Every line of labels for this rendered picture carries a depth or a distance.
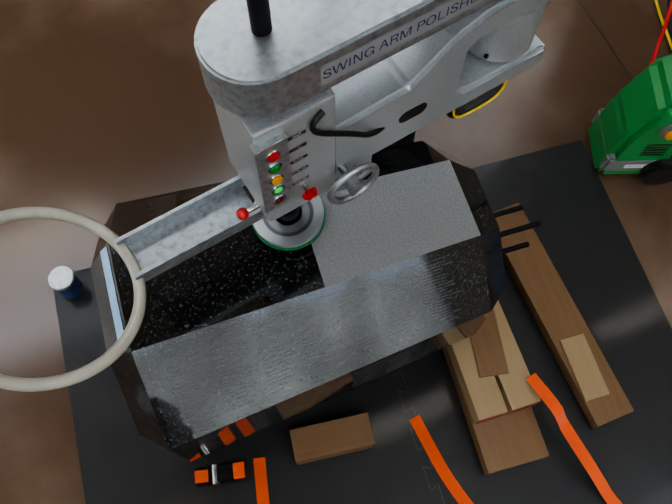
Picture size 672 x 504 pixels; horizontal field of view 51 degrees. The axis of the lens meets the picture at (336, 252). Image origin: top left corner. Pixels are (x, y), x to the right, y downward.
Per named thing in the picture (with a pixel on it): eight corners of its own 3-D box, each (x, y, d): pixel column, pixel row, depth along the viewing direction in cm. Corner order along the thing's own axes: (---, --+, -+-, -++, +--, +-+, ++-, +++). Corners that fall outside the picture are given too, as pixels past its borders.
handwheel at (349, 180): (359, 159, 187) (361, 128, 173) (380, 187, 184) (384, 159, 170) (310, 185, 184) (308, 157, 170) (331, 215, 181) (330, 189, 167)
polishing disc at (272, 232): (238, 228, 208) (238, 226, 207) (274, 171, 215) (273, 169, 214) (302, 259, 204) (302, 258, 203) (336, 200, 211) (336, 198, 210)
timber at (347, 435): (297, 465, 270) (295, 462, 258) (290, 433, 274) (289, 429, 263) (373, 447, 272) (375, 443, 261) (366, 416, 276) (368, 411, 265)
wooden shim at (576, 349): (558, 340, 281) (560, 339, 279) (582, 333, 282) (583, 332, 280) (584, 402, 272) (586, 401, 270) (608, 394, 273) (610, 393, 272)
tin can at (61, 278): (87, 292, 295) (76, 282, 283) (64, 303, 293) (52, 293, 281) (78, 272, 298) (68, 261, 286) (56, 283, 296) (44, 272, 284)
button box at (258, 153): (289, 189, 172) (281, 127, 146) (295, 198, 171) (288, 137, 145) (260, 205, 171) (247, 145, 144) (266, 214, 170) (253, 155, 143)
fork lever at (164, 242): (338, 119, 199) (339, 109, 195) (376, 171, 193) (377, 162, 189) (113, 236, 184) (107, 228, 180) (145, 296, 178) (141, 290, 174)
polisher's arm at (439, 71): (489, 37, 210) (532, -100, 164) (536, 94, 203) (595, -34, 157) (273, 152, 195) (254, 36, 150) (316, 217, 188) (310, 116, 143)
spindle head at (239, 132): (344, 104, 197) (346, -11, 155) (387, 163, 190) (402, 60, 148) (229, 164, 190) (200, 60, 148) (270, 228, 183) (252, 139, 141)
